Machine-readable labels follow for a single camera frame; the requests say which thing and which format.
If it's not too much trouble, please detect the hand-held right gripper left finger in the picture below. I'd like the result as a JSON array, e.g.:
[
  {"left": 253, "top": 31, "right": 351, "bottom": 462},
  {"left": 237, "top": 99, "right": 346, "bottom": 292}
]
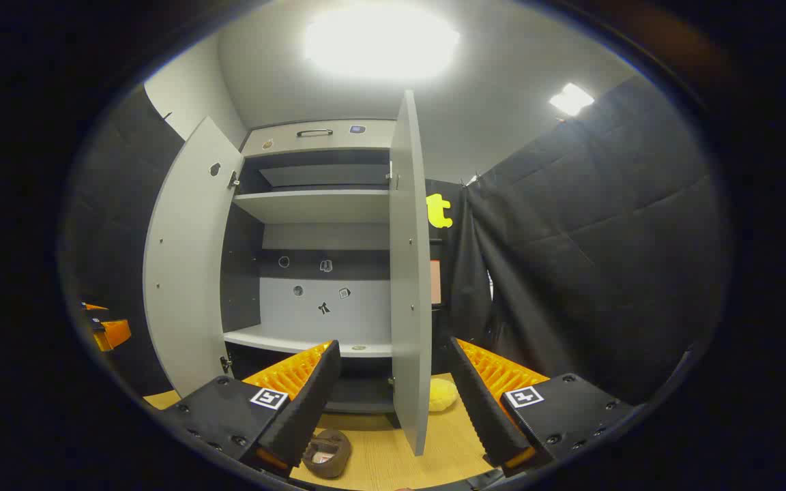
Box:
[{"left": 161, "top": 340, "right": 343, "bottom": 478}]

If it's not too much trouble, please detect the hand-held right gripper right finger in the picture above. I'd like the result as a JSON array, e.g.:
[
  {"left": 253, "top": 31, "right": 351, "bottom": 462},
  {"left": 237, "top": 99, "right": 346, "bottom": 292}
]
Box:
[{"left": 448, "top": 336, "right": 636, "bottom": 478}]

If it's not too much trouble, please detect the brown fuzzy shoe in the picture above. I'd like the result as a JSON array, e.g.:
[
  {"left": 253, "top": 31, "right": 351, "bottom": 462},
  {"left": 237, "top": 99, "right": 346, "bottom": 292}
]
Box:
[{"left": 302, "top": 430, "right": 353, "bottom": 479}]

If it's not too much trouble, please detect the grey shoe cabinet door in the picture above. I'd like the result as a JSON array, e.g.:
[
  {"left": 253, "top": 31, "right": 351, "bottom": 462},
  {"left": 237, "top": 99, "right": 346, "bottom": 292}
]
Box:
[
  {"left": 389, "top": 90, "right": 433, "bottom": 456},
  {"left": 144, "top": 116, "right": 245, "bottom": 398}
]

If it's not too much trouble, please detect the grey shoe cabinet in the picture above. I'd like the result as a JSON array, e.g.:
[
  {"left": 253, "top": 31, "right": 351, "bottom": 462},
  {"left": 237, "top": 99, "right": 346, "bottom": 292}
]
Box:
[{"left": 221, "top": 119, "right": 397, "bottom": 415}]

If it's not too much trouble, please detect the yellow fluffy item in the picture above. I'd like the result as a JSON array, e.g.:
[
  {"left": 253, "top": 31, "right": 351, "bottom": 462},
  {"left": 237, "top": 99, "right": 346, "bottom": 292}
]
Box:
[{"left": 428, "top": 378, "right": 460, "bottom": 413}]

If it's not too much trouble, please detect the small ceiling lamp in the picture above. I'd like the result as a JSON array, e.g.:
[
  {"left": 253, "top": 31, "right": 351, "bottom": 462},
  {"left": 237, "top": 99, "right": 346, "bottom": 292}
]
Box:
[{"left": 549, "top": 83, "right": 596, "bottom": 117}]

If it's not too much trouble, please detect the large ceiling lamp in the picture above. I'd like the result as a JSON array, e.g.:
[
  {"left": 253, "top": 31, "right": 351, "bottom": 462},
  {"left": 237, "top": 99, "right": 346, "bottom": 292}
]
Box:
[{"left": 304, "top": 3, "right": 462, "bottom": 79}]

